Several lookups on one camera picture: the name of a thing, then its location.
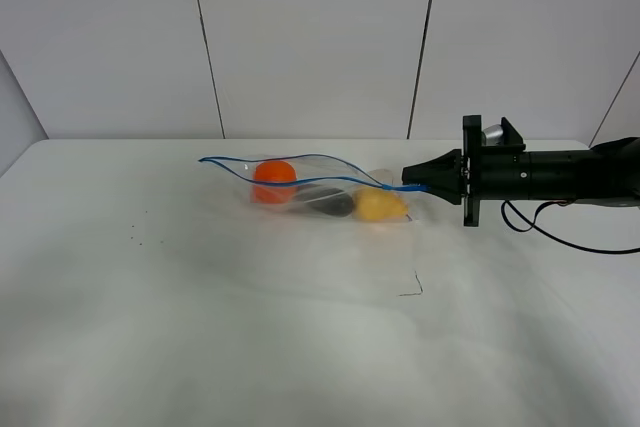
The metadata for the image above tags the orange fruit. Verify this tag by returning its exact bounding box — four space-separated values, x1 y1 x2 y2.
251 160 297 204

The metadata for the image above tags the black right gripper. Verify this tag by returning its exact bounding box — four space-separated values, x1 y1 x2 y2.
402 115 531 226

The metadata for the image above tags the dark purple eggplant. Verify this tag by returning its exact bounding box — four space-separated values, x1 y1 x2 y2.
294 184 355 218

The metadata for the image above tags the yellow pear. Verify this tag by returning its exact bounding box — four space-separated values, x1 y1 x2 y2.
354 187 409 222

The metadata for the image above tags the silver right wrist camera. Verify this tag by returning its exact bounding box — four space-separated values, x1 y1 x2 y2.
482 117 526 151

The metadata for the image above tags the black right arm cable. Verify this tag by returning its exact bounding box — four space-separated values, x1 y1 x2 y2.
501 199 640 254

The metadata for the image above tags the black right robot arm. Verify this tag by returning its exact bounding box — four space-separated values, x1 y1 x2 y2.
402 115 639 227

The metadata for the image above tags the clear blue-zip plastic bag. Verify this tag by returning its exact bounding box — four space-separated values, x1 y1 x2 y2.
198 153 429 223

